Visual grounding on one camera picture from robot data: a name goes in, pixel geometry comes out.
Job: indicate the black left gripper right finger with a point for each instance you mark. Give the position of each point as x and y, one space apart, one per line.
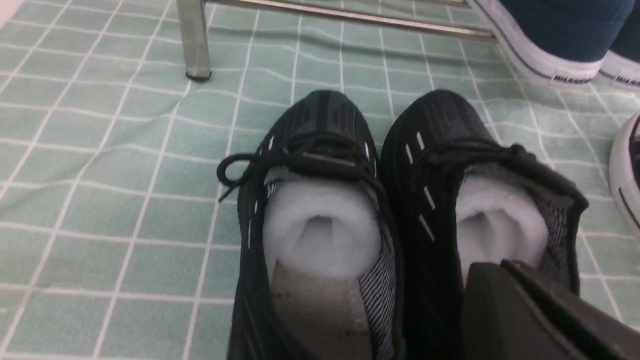
594 333

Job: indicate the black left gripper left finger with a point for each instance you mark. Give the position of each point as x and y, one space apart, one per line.
500 321

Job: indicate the black mesh running shoe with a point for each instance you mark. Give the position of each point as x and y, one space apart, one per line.
429 151
301 317

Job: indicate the white foam shoe insert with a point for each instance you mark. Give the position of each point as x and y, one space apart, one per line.
497 220
321 228

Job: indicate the black white canvas sneaker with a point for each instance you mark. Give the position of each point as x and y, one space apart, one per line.
624 173

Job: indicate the navy white canvas sneaker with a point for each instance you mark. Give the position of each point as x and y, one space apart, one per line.
558 42
621 64

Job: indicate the green checkered floor mat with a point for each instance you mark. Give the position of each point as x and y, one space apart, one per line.
113 244

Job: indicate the metal shoe rack frame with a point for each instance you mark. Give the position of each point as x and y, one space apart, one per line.
194 28

